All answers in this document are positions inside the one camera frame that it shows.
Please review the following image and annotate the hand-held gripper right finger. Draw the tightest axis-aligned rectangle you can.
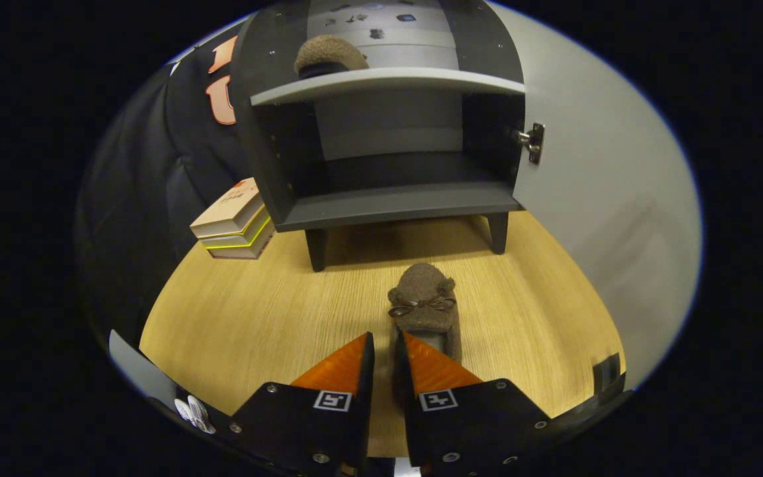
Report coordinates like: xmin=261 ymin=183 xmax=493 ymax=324
xmin=393 ymin=331 xmax=551 ymax=476

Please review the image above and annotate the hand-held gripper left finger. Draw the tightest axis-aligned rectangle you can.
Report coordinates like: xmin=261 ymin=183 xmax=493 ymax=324
xmin=229 ymin=331 xmax=376 ymax=474

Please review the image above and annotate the brown fuzzy shoe with bow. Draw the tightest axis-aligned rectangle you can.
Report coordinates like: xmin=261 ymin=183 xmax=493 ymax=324
xmin=387 ymin=262 xmax=463 ymax=408
xmin=294 ymin=34 xmax=370 ymax=79

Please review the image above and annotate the dark grey shoe cabinet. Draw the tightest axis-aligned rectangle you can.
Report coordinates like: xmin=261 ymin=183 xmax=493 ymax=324
xmin=230 ymin=0 xmax=528 ymax=272

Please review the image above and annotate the beige shoe cabinet door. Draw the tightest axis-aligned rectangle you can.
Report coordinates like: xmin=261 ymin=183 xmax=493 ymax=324
xmin=487 ymin=3 xmax=703 ymax=392

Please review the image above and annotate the metal door hinge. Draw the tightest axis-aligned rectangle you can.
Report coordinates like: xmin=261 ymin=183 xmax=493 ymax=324
xmin=513 ymin=123 xmax=546 ymax=165

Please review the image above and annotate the small white object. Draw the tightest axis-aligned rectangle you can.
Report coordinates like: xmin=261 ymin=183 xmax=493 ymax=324
xmin=174 ymin=395 xmax=217 ymax=435

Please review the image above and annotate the plain beige book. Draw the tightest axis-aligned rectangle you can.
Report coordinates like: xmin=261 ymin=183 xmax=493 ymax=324
xmin=208 ymin=222 xmax=276 ymax=260

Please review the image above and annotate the dark box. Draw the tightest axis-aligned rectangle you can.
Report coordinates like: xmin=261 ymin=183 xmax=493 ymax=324
xmin=592 ymin=352 xmax=623 ymax=395

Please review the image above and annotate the beige book with red print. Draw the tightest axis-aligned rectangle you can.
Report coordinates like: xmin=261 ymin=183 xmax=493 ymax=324
xmin=189 ymin=178 xmax=266 ymax=239

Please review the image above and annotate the black backdrop cloth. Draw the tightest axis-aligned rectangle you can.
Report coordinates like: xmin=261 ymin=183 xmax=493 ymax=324
xmin=76 ymin=33 xmax=256 ymax=332

